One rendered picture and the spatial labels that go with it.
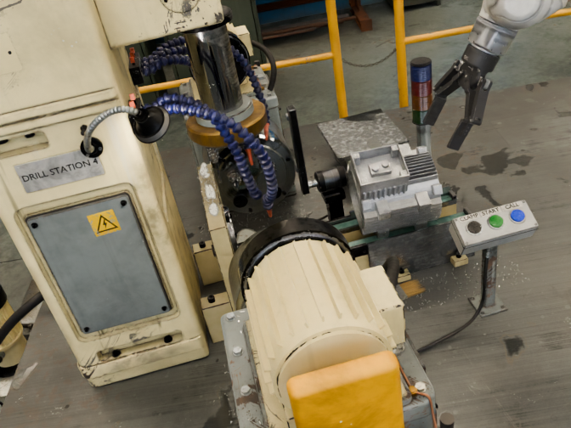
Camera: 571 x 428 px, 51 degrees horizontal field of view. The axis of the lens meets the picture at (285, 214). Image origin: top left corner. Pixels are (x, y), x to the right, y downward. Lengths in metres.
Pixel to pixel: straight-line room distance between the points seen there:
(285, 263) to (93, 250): 0.56
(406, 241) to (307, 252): 0.74
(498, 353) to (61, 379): 1.05
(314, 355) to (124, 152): 0.60
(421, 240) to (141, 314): 0.72
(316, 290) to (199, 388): 0.72
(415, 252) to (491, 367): 0.36
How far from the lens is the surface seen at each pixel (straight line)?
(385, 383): 0.71
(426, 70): 1.76
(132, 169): 1.19
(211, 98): 1.28
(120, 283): 1.33
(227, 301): 1.46
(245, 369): 0.97
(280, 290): 0.81
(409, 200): 1.50
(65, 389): 1.61
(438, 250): 1.62
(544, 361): 1.44
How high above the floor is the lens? 1.88
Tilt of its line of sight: 34 degrees down
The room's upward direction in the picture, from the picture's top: 11 degrees counter-clockwise
